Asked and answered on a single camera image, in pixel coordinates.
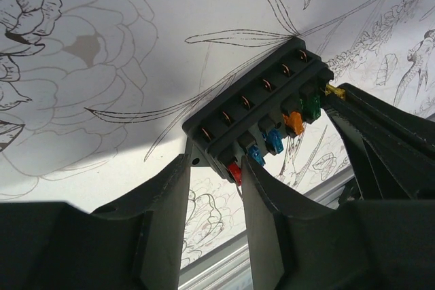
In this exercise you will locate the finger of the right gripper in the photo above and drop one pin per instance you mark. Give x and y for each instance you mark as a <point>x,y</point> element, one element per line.
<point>405,142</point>
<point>374,180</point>

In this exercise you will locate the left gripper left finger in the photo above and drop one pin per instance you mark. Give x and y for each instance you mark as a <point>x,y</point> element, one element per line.
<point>158,210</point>

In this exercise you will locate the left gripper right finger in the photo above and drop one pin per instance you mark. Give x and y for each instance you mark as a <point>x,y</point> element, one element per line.
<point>289,235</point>

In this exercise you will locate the yellow blade fuse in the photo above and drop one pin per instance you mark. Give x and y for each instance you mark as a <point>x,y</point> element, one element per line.
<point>339,92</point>

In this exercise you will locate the orange blade fuse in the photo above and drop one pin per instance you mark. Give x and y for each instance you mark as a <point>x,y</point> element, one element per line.
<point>294,122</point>

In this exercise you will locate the green blade fuse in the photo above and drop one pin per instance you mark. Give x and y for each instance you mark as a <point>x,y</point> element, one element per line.
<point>311,109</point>

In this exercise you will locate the black fuse box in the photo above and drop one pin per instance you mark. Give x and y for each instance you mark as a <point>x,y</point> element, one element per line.
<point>244,113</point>

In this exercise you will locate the red blade fuse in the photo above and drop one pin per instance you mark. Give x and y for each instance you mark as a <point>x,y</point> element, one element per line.
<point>235,173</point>

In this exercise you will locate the blue blade fuse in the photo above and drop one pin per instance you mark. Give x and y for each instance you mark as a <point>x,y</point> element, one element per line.
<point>255,153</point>
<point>274,141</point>

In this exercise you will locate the floral printed table mat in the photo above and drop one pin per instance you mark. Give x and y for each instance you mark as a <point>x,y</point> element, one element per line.
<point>94,92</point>

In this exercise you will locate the aluminium mounting rail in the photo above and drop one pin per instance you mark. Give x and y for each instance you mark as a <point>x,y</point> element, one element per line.
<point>228,266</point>

